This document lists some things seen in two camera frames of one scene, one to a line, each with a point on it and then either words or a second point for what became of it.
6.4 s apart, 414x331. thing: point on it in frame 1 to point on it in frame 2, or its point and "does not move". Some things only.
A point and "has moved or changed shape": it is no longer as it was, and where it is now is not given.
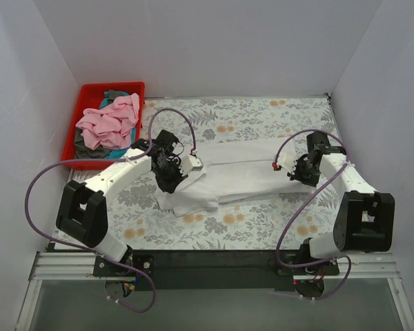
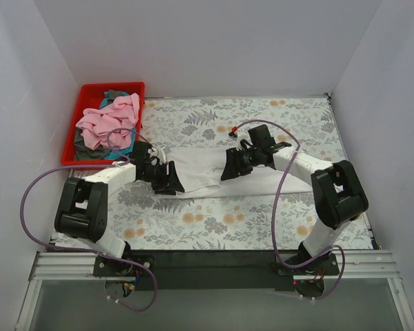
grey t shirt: x=82 y=150 does not move
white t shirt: x=232 y=168 has moved or changed shape
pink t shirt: x=110 y=125 does not move
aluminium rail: x=77 y=266 does not move
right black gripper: x=303 y=174 to x=240 y=161
